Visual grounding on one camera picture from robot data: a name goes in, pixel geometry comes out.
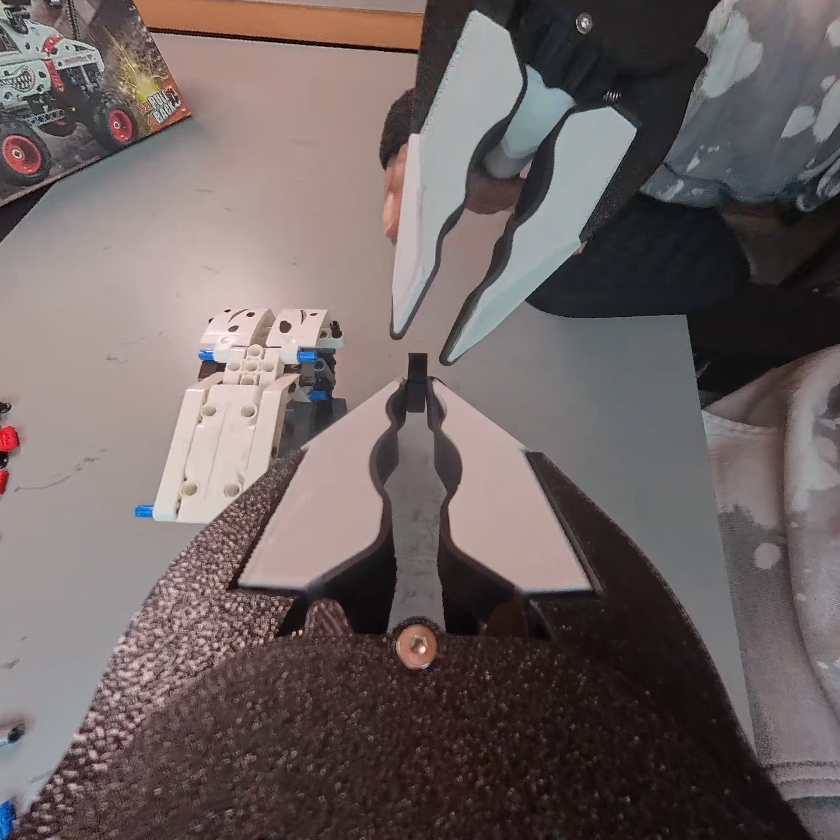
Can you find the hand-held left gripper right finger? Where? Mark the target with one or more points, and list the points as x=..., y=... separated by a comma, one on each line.
x=512, y=518

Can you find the person's right forearm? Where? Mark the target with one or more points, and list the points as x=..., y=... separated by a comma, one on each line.
x=754, y=98

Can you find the black toy set box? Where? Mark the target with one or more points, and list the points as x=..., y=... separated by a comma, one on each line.
x=65, y=65

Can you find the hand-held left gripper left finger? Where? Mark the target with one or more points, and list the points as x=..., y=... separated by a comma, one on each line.
x=321, y=518

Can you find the pile of blue black pins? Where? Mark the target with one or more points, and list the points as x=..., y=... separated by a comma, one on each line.
x=6, y=817

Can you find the white toy truck model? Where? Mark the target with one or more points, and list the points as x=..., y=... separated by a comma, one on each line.
x=216, y=446

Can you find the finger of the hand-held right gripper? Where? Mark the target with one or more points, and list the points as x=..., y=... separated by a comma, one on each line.
x=446, y=131
x=577, y=177

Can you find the grey desk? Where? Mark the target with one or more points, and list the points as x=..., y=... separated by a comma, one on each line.
x=197, y=229

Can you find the white curved panel brick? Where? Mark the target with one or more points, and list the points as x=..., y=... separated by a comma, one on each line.
x=315, y=334

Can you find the black angled beam brick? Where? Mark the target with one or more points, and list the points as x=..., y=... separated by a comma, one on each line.
x=417, y=387

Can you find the person's right hand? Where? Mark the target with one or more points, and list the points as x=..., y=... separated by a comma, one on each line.
x=495, y=193

